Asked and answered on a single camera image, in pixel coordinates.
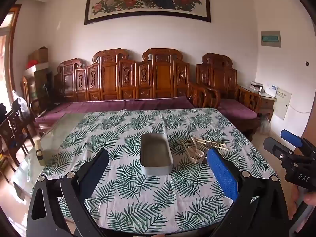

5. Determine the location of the cream chopstick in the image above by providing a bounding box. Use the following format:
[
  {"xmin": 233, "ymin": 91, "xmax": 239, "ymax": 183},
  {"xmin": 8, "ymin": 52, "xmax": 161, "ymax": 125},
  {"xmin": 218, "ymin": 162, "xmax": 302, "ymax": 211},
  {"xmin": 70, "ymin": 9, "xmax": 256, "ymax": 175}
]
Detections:
[
  {"xmin": 196, "ymin": 139, "xmax": 229, "ymax": 150},
  {"xmin": 195, "ymin": 139, "xmax": 226, "ymax": 147}
]

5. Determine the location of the grey metal tray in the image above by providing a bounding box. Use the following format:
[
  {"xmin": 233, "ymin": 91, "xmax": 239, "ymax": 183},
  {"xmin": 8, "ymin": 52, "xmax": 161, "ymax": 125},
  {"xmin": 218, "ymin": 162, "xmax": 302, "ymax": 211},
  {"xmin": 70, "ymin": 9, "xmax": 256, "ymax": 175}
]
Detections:
[{"xmin": 140, "ymin": 133, "xmax": 173, "ymax": 176}]

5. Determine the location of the carved wooden armchair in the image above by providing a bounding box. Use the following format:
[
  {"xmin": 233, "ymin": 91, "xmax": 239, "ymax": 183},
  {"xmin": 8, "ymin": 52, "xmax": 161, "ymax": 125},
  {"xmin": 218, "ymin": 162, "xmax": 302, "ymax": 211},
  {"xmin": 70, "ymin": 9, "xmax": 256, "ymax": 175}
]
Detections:
[{"xmin": 189, "ymin": 53, "xmax": 262, "ymax": 141}]

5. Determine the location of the white box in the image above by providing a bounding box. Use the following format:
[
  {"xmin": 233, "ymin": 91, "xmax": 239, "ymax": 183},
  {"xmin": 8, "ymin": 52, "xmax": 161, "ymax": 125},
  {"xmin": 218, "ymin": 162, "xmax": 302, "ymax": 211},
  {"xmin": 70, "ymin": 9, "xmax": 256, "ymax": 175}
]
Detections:
[{"xmin": 249, "ymin": 81, "xmax": 263, "ymax": 92}]

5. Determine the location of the leaf print tablecloth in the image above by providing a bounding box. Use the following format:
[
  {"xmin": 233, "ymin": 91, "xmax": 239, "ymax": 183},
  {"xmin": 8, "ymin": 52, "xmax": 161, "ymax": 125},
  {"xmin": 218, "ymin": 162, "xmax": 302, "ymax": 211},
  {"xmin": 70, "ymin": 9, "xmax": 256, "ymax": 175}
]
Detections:
[{"xmin": 41, "ymin": 107, "xmax": 277, "ymax": 235}]

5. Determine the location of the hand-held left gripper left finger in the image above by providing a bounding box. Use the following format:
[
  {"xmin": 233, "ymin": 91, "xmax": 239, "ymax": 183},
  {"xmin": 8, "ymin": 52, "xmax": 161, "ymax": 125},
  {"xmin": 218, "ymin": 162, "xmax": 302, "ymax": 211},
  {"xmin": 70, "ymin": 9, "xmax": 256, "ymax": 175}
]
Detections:
[{"xmin": 26, "ymin": 149, "xmax": 110, "ymax": 237}]

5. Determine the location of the cardboard box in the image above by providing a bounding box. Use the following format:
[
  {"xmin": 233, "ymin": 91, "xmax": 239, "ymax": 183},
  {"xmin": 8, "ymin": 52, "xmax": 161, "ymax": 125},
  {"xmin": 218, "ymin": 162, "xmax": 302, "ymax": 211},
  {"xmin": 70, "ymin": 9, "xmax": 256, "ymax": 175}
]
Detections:
[{"xmin": 28, "ymin": 46, "xmax": 49, "ymax": 65}]

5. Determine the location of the person's right hand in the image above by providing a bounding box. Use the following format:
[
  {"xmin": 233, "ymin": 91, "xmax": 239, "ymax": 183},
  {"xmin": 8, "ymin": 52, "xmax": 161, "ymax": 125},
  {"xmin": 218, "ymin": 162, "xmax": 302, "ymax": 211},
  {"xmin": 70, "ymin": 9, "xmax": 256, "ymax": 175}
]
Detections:
[{"xmin": 288, "ymin": 184, "xmax": 316, "ymax": 221}]

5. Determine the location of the purple armchair cushion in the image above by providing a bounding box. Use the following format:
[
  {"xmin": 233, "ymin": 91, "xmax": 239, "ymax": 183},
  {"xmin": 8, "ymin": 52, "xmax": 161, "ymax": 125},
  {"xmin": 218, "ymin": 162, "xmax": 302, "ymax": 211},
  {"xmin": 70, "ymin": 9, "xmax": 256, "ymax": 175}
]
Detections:
[{"xmin": 218, "ymin": 99, "xmax": 258, "ymax": 119}]

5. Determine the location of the white wall panel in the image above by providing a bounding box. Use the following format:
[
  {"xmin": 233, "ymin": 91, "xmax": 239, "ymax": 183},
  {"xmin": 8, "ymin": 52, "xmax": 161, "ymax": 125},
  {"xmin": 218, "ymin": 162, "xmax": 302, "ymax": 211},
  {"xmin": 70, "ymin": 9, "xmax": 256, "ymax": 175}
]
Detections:
[{"xmin": 273, "ymin": 91, "xmax": 292, "ymax": 121}]

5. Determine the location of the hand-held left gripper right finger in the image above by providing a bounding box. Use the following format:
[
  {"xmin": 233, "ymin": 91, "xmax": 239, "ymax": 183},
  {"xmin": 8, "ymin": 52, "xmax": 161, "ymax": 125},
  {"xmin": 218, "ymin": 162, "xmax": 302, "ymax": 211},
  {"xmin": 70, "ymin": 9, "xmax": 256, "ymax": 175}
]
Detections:
[{"xmin": 206, "ymin": 148, "xmax": 290, "ymax": 237}]

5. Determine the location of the wall electrical box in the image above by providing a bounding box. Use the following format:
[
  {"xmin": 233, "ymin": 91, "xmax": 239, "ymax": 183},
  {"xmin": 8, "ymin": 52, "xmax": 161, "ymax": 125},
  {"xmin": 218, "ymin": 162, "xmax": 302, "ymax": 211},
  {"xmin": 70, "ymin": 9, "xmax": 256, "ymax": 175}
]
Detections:
[{"xmin": 261, "ymin": 30, "xmax": 282, "ymax": 48}]

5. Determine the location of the long purple sofa cushion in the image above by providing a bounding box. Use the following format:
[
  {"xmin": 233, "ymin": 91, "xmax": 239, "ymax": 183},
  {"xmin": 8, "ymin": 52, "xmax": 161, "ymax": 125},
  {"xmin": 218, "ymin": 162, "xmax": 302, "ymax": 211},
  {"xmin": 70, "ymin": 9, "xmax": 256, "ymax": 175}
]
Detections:
[{"xmin": 35, "ymin": 96, "xmax": 195, "ymax": 129}]

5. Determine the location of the wooden door frame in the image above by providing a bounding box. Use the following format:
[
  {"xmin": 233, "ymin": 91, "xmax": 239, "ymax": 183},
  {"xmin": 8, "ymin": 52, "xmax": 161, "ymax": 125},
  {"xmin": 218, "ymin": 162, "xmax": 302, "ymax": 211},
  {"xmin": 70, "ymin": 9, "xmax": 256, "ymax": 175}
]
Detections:
[{"xmin": 0, "ymin": 4, "xmax": 22, "ymax": 109}]

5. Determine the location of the dark wooden chair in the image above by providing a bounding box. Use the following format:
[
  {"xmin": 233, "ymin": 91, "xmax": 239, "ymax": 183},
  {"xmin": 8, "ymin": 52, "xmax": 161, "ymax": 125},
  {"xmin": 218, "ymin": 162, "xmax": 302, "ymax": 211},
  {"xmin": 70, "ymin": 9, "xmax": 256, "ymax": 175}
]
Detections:
[{"xmin": 0, "ymin": 100, "xmax": 35, "ymax": 181}]

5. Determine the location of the grey fluffy thing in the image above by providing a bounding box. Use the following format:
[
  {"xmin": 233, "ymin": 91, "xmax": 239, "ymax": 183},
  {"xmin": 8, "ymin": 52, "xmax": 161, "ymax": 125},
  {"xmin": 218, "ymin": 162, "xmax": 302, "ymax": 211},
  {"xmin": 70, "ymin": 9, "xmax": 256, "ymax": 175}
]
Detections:
[{"xmin": 258, "ymin": 116, "xmax": 271, "ymax": 135}]

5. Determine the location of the wooden side table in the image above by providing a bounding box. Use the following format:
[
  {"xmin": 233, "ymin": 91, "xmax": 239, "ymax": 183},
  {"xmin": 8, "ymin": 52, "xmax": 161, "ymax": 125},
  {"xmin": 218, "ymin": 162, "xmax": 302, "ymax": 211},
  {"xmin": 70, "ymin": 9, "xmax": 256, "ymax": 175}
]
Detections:
[{"xmin": 238, "ymin": 85, "xmax": 277, "ymax": 122}]

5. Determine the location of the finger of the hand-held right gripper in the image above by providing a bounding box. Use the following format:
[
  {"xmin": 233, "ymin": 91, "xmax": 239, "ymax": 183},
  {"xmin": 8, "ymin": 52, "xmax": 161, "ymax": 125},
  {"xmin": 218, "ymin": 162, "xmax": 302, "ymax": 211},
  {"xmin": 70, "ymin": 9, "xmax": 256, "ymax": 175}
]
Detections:
[
  {"xmin": 281, "ymin": 129, "xmax": 316, "ymax": 155},
  {"xmin": 263, "ymin": 137, "xmax": 298, "ymax": 162}
]

